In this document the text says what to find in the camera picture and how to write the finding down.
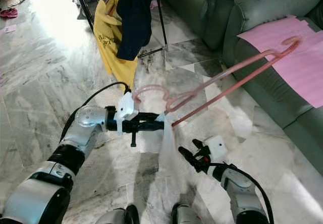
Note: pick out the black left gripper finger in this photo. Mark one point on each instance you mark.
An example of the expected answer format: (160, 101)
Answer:
(154, 125)
(154, 116)

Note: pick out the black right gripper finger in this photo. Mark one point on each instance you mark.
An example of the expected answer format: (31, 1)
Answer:
(188, 155)
(198, 146)

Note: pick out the thin white garment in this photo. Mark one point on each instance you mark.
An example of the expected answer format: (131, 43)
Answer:
(167, 148)

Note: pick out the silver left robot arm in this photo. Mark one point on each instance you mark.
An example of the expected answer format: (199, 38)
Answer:
(81, 128)

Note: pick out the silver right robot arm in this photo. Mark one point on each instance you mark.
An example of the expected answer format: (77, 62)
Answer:
(239, 193)

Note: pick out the robot right leg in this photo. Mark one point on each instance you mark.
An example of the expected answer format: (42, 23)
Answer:
(187, 216)

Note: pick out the robot leg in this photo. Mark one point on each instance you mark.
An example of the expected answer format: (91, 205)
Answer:
(118, 216)
(187, 216)

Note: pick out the yellow shirt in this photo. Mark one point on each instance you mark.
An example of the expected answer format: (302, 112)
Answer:
(108, 42)

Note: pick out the robot left leg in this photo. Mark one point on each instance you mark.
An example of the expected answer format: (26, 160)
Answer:
(118, 216)

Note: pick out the navy garment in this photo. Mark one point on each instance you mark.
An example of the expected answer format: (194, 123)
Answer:
(135, 17)

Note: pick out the leather sofa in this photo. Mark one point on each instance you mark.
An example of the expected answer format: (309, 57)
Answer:
(212, 17)

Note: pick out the pink blanket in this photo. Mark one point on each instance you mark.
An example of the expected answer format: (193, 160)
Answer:
(282, 47)

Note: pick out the pink paper scrap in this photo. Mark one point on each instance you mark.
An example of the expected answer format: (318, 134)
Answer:
(10, 28)

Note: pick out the red slipper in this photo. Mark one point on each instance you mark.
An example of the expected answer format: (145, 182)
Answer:
(8, 13)

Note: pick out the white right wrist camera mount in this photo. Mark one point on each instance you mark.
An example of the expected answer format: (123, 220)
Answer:
(216, 148)

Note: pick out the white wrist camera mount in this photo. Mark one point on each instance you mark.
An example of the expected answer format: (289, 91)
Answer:
(216, 148)
(126, 108)

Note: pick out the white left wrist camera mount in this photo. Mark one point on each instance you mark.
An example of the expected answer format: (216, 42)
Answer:
(126, 108)

